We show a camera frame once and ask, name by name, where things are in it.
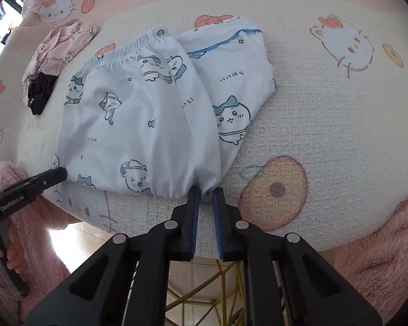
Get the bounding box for black framed glass door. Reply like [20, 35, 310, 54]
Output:
[0, 0, 24, 62]

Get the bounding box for pink cartoon print garment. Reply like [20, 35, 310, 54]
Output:
[22, 18, 101, 82]

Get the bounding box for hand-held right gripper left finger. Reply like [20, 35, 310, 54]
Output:
[25, 187, 201, 326]

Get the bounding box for person's left forearm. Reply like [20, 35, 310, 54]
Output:
[0, 161, 84, 323]

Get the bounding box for light blue cartoon print pants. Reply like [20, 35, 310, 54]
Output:
[56, 16, 279, 202]

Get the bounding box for black garment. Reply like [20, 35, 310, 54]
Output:
[27, 73, 58, 116]

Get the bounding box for pink cream cat print blanket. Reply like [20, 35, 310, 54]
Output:
[0, 0, 408, 259]

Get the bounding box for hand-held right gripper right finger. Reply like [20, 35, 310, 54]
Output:
[212, 187, 383, 326]

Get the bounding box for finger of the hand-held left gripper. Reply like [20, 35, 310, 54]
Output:
[0, 167, 68, 199]

